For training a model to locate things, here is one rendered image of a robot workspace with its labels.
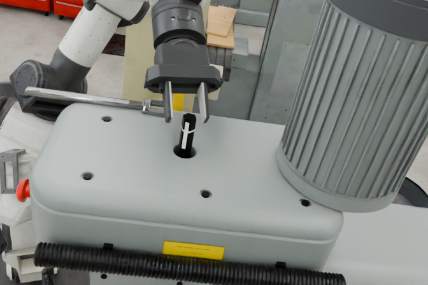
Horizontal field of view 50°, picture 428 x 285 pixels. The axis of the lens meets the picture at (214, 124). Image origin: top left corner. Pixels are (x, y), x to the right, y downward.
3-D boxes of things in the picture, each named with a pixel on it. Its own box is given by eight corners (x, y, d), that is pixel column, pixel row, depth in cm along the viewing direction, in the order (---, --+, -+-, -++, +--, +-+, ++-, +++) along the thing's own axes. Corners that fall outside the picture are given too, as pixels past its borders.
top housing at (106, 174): (23, 267, 69) (14, 190, 60) (67, 158, 91) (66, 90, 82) (321, 297, 74) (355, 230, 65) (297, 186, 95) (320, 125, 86)
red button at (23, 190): (14, 206, 77) (12, 189, 75) (22, 190, 81) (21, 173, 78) (34, 208, 78) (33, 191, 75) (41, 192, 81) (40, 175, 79)
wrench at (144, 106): (21, 98, 78) (21, 93, 77) (29, 86, 81) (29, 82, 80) (165, 116, 80) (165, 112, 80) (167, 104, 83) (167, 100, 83)
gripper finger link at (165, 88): (170, 124, 72) (167, 90, 74) (173, 116, 69) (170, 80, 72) (160, 124, 71) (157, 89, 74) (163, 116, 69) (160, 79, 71)
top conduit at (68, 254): (33, 271, 64) (32, 256, 62) (42, 248, 68) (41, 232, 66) (341, 303, 69) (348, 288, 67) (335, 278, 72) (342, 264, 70)
